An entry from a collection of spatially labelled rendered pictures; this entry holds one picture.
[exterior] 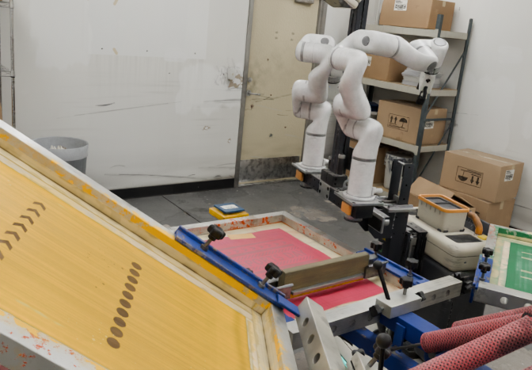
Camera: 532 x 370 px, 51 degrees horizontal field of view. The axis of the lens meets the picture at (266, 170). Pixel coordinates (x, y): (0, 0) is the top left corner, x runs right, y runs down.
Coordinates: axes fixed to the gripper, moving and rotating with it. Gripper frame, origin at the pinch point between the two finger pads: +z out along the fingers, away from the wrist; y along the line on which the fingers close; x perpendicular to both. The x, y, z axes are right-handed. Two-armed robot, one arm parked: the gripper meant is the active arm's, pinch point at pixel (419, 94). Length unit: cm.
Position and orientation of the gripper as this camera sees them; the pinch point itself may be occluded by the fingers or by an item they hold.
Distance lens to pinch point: 253.8
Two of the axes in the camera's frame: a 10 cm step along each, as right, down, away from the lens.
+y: 1.9, -7.7, 6.1
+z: -0.6, 6.2, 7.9
